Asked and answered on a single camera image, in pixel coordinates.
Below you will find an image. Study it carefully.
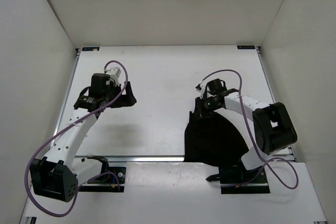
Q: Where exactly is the blue label right corner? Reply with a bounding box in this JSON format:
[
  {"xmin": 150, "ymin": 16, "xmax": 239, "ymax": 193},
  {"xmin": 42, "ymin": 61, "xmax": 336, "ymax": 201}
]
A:
[{"xmin": 237, "ymin": 45, "xmax": 256, "ymax": 50}]

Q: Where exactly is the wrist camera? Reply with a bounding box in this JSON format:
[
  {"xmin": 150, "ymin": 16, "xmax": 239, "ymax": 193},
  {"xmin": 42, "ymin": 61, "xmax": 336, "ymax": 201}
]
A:
[
  {"xmin": 107, "ymin": 67, "xmax": 121, "ymax": 79},
  {"xmin": 195, "ymin": 81, "xmax": 207, "ymax": 99}
]

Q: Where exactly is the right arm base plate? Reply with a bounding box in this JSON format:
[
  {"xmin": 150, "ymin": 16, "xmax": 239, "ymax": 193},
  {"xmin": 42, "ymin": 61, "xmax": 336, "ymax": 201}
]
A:
[{"xmin": 206, "ymin": 165, "xmax": 270, "ymax": 195}]

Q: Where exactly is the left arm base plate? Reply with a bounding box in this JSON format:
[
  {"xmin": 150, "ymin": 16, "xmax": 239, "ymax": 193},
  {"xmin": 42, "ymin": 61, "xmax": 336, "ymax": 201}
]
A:
[{"xmin": 79, "ymin": 166, "xmax": 127, "ymax": 193}]

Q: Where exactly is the black skirt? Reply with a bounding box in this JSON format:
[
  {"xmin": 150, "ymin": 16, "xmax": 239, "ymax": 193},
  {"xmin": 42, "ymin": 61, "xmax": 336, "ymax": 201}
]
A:
[{"xmin": 184, "ymin": 112, "xmax": 248, "ymax": 167}]

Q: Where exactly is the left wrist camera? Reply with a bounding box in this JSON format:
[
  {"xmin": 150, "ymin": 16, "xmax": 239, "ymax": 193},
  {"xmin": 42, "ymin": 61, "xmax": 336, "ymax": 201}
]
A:
[{"xmin": 107, "ymin": 67, "xmax": 121, "ymax": 79}]

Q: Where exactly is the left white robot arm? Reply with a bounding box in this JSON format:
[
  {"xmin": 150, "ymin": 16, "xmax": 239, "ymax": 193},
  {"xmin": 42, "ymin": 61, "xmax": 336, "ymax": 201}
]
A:
[{"xmin": 29, "ymin": 73, "xmax": 137, "ymax": 202}]

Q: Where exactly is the aluminium rail front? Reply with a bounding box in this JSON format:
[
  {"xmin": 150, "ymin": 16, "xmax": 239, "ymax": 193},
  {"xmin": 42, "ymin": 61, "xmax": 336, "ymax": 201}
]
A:
[{"xmin": 73, "ymin": 155, "xmax": 297, "ymax": 163}]

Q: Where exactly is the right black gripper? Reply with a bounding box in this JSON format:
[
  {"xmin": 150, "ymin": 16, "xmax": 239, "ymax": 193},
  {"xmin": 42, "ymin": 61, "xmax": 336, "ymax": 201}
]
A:
[{"xmin": 192, "ymin": 96, "xmax": 221, "ymax": 122}]

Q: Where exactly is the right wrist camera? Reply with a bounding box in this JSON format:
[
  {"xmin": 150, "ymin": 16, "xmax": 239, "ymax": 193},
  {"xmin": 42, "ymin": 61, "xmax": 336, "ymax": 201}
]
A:
[{"xmin": 195, "ymin": 81, "xmax": 207, "ymax": 99}]

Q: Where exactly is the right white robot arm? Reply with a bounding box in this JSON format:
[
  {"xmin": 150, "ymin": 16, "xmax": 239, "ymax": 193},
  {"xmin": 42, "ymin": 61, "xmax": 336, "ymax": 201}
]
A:
[{"xmin": 196, "ymin": 79, "xmax": 298, "ymax": 182}]

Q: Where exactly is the blue label left corner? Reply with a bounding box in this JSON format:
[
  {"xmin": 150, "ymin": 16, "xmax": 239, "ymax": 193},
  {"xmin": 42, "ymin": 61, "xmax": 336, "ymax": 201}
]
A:
[{"xmin": 81, "ymin": 47, "xmax": 100, "ymax": 51}]

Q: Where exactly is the blue label corner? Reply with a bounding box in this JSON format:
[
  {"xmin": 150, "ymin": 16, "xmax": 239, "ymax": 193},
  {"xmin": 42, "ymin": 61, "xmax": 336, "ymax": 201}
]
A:
[
  {"xmin": 81, "ymin": 47, "xmax": 100, "ymax": 51},
  {"xmin": 237, "ymin": 45, "xmax": 256, "ymax": 50}
]

